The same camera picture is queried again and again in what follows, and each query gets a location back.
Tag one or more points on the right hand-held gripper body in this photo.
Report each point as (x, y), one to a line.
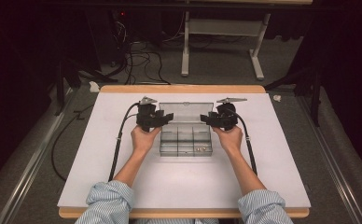
(225, 116)

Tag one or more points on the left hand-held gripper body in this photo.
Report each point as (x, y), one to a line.
(146, 116)

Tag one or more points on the transparent grey compartment box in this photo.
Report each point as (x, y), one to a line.
(185, 137)

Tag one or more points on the person's right hand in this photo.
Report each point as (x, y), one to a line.
(230, 138)

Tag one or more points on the person's left hand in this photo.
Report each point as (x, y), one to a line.
(143, 140)

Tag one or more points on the wooden table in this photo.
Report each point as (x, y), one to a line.
(182, 89)

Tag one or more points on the crumpled white paper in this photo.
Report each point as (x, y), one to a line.
(277, 98)
(94, 87)

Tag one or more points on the black metal stand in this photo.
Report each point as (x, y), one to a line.
(67, 77)
(309, 87)

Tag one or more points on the dark computer tower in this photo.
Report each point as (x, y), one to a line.
(107, 37)

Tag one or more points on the white metal desk frame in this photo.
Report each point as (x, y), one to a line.
(222, 28)

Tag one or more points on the metal floor rail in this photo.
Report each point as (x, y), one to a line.
(334, 174)
(30, 171)

